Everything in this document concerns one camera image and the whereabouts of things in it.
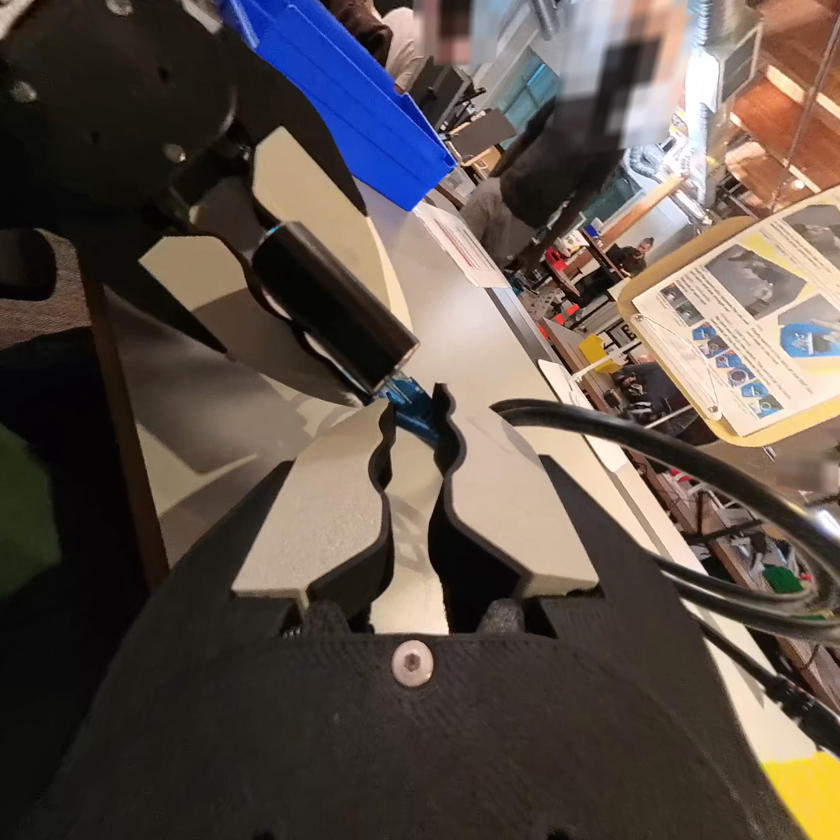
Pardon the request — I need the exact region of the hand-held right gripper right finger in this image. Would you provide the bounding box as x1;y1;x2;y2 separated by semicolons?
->
427;382;601;599

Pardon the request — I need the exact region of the blue plastic bin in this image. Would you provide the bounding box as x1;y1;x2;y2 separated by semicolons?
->
218;0;459;213

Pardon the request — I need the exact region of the blue ethernet cable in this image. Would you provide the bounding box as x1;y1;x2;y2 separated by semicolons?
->
373;373;442;452

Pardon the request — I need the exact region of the silver ventilation duct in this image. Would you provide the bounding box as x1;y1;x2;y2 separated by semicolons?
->
694;0;734;206

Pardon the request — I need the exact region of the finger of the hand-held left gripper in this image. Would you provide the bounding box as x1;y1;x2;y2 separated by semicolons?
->
140;234;363;408
251;125;414;332

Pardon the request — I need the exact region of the black ethernet adapter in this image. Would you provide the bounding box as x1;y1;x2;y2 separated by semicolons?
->
250;220;422;396

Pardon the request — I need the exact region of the instruction sheet stand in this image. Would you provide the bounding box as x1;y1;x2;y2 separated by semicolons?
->
538;185;840;475

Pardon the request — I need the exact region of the yellow plastic bin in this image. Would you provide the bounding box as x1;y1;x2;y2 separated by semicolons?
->
760;750;840;840

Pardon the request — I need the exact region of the white paper sheet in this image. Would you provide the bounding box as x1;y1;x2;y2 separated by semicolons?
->
412;199;514;290

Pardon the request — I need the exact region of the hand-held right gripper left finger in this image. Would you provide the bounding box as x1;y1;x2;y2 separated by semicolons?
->
230;399;399;602

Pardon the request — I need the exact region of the black cable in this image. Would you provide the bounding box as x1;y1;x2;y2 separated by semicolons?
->
489;398;840;752

